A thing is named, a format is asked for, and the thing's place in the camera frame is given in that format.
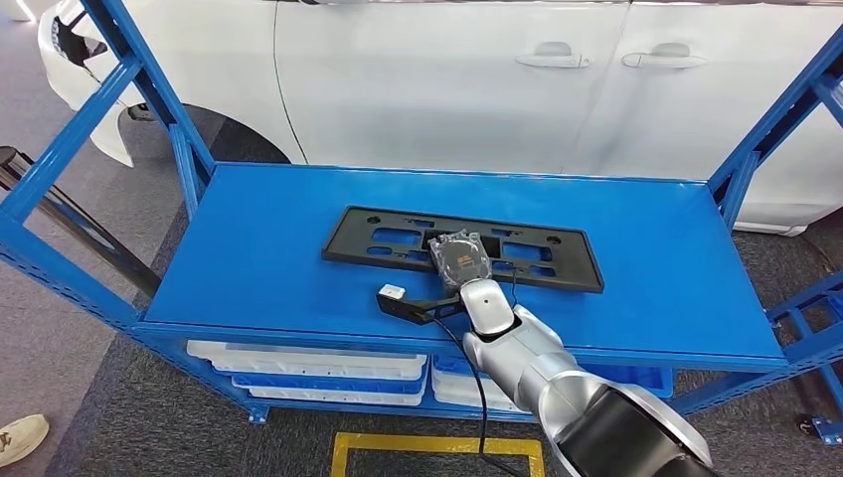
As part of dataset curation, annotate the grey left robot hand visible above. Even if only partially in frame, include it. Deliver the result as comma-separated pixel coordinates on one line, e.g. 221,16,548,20
426,229,495,294

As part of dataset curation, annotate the black plastic plate frame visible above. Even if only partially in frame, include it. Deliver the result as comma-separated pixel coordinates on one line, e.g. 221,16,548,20
321,206,605,295

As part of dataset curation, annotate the blue metal shelf rack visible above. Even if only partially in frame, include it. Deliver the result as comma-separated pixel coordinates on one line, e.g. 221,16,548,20
0,0,843,426

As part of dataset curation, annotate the white plastic crate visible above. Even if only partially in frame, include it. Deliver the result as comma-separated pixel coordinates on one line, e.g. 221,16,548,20
430,368,522,402
432,388,528,414
186,339,428,382
249,387,426,407

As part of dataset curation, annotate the white car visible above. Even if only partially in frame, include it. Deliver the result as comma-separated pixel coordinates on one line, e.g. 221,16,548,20
37,0,843,237

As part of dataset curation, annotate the dark barrier bar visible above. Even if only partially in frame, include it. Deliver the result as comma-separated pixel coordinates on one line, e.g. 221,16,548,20
0,145,163,299

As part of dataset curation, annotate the blue metal rack with castors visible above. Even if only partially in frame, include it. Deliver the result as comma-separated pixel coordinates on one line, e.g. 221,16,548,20
766,269,843,447

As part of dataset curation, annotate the person's foot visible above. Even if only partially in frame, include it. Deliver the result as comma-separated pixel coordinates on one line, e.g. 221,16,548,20
0,413,51,469

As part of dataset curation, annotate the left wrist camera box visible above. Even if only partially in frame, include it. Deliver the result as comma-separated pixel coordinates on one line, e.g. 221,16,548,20
376,283,436,325

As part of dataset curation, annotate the black camera cable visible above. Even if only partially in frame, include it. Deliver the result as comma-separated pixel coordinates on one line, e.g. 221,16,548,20
424,314,528,477

